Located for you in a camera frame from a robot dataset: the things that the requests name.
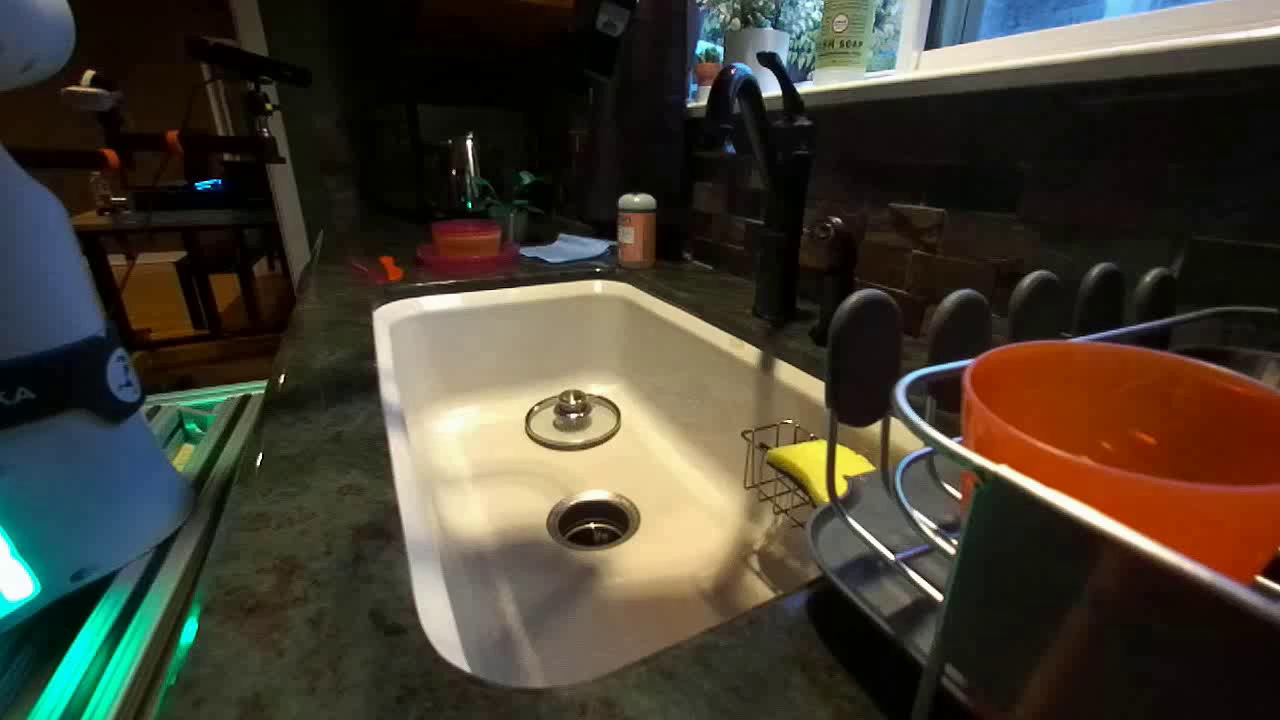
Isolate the metal wire drying rack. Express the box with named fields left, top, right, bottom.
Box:
left=827, top=289, right=1280, bottom=720

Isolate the yellow sponge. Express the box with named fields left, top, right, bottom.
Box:
left=764, top=439, right=873, bottom=505

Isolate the red plastic bowl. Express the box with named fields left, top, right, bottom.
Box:
left=418, top=218, right=516, bottom=277

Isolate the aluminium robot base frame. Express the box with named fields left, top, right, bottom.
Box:
left=0, top=378, right=269, bottom=720

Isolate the wire sponge caddy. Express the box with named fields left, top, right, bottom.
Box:
left=742, top=421, right=825, bottom=526

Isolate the orange plastic cup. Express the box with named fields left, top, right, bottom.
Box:
left=962, top=338, right=1280, bottom=583

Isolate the dark bronze faucet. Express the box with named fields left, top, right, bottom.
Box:
left=706, top=52, right=815, bottom=327

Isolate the white potted plant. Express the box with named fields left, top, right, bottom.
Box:
left=698, top=0, right=822, bottom=81

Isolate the green dish soap bottle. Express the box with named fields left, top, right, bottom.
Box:
left=815, top=0, right=878, bottom=72

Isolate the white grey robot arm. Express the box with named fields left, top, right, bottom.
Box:
left=0, top=147, right=191, bottom=632

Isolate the white kitchen sink basin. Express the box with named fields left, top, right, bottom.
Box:
left=373, top=278, right=827, bottom=688

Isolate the glass pot lid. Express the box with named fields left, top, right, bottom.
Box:
left=526, top=386, right=625, bottom=451

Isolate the blue dish cloth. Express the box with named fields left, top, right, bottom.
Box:
left=519, top=233, right=613, bottom=265

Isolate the metal sink drain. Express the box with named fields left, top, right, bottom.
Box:
left=549, top=493, right=642, bottom=553

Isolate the soap pump bottle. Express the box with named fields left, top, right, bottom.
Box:
left=618, top=191, right=657, bottom=268

